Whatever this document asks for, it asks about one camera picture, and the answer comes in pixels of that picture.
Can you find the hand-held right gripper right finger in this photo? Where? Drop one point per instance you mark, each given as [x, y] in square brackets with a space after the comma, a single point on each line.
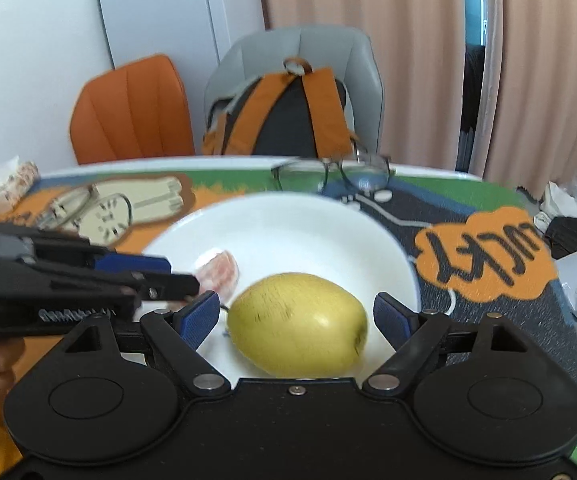
[389, 316]

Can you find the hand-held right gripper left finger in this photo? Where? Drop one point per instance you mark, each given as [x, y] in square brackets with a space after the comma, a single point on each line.
[199, 317]

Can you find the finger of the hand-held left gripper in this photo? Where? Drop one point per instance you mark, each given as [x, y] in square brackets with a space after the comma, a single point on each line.
[133, 263]
[168, 286]

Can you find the small pink pomelo segment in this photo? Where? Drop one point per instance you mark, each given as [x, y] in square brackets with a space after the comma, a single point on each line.
[221, 272]

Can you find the yellow pear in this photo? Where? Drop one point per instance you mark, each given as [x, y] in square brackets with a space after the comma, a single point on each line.
[293, 325]

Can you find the white plate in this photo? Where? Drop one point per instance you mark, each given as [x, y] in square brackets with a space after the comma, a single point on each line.
[293, 240]

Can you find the cartoon printed table mat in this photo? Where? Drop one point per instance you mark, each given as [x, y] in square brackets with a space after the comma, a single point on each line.
[468, 280]

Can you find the patterned packet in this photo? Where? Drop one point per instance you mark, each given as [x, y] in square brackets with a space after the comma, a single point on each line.
[13, 184]

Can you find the orange chair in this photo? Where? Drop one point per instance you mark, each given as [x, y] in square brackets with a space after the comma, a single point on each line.
[133, 110]

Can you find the black-rimmed eyeglasses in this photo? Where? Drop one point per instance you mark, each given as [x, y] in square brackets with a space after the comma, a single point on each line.
[326, 172]

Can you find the orange and black backpack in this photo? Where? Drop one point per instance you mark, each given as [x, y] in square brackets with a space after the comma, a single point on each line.
[278, 120]

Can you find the black bag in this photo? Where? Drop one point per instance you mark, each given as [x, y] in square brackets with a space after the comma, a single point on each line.
[573, 236]

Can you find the small white plastic bag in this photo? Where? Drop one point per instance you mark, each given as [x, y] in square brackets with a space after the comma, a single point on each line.
[568, 195]

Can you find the white panel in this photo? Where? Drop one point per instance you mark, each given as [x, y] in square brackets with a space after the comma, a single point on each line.
[158, 10]

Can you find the grey chair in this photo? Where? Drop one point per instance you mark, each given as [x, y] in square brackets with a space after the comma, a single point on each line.
[328, 47]

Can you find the pink curtain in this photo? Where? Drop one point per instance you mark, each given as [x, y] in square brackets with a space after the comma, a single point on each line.
[543, 60]
[368, 0]

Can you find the window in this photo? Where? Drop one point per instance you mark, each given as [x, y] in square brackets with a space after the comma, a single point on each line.
[474, 0]

